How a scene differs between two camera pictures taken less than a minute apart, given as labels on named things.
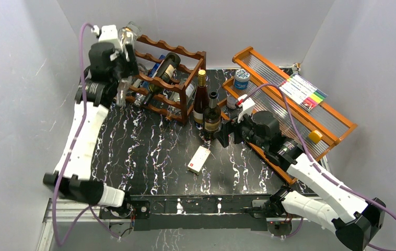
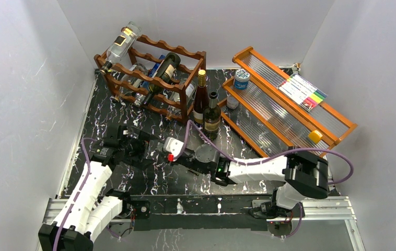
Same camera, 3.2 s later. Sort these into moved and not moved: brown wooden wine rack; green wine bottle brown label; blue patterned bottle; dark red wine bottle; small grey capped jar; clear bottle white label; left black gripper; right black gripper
Moved: right black gripper; left black gripper
Not moved: dark red wine bottle; brown wooden wine rack; small grey capped jar; clear bottle white label; green wine bottle brown label; blue patterned bottle
